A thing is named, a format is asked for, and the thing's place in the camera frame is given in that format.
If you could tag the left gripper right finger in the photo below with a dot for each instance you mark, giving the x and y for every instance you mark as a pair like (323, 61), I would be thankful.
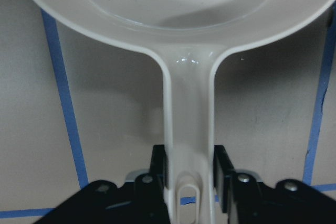
(222, 171)

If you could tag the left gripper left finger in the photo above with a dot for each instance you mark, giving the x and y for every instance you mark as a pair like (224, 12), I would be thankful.
(158, 164)

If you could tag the beige plastic dustpan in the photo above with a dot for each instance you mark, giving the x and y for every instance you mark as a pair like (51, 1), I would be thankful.
(188, 39)

